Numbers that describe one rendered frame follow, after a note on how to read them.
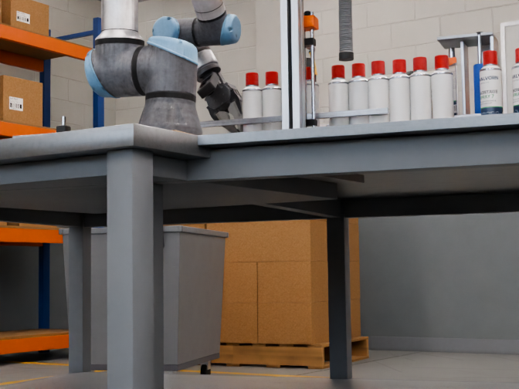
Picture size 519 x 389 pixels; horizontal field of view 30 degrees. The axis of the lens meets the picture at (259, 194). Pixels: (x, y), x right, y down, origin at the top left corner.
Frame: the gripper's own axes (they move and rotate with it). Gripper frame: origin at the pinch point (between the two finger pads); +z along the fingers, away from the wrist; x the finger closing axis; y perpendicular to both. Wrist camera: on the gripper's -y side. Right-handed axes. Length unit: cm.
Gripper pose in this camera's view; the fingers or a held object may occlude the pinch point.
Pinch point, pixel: (239, 131)
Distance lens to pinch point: 251.9
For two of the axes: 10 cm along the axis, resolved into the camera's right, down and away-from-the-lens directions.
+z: 4.8, 8.4, -2.5
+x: -8.0, 5.3, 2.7
